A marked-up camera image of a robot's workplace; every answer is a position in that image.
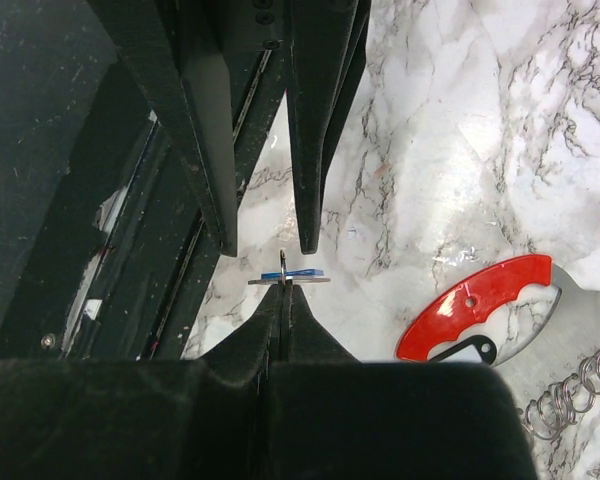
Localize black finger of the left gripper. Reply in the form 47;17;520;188
90;1;237;256
284;1;371;255

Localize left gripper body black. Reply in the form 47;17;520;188
152;1;284;85

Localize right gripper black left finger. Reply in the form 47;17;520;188
0;286;283;479

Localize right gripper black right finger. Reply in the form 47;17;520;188
267;285;537;479

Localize blue plastic key tag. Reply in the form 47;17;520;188
260;268;324;280

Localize black-headed silver key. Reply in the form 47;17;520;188
247;276;331;285

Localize black tag on keyring tool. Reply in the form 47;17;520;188
429;335;497;365

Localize chain of silver split rings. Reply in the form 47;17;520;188
519;284;600;441

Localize red-handled metal keyring tool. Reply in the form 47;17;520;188
396;254;600;398

